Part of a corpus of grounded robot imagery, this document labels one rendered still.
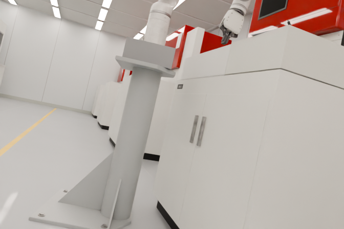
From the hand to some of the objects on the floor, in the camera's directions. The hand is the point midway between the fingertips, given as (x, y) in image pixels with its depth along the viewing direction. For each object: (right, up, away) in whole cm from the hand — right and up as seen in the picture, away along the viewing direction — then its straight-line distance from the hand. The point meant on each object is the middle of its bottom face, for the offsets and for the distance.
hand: (224, 40), depth 137 cm
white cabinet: (+3, -105, +2) cm, 105 cm away
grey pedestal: (-67, -90, +8) cm, 113 cm away
